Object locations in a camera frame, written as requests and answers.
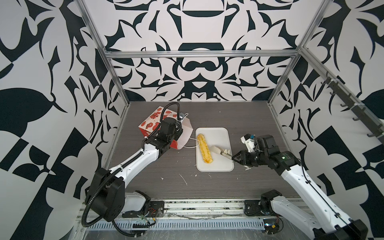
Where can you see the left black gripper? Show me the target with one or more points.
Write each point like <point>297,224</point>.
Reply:
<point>178,132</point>

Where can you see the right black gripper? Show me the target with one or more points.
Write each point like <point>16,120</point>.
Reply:
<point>244,158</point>

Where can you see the red white paper bag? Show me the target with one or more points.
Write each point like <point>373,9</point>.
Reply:
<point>152,123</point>

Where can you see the long yellow fake bread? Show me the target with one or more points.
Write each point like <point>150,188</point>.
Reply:
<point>204,148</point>

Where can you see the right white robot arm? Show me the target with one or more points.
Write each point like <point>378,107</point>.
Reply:
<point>326,222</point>

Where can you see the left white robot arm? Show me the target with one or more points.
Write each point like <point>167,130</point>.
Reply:
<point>106,197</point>

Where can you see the white rectangular tray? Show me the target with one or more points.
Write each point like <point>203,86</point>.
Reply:
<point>214,137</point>

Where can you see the small electronics board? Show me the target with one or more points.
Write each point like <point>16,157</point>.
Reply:
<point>273,226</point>

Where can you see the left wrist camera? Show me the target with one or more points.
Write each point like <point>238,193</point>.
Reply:
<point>182,116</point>

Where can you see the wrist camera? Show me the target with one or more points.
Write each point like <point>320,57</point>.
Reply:
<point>250,142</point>
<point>182,116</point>

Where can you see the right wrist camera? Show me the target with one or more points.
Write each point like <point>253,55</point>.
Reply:
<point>250,142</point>

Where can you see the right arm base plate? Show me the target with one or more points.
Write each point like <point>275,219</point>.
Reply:
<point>256,208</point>

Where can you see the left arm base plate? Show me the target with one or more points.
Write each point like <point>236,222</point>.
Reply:
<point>152,209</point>

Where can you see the aluminium cage frame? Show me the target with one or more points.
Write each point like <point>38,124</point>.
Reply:
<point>300,51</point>

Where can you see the white slotted cable duct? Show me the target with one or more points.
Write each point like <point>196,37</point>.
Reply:
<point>186,224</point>

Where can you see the grey wall hook rack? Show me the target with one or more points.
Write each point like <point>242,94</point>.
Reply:
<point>350,102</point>

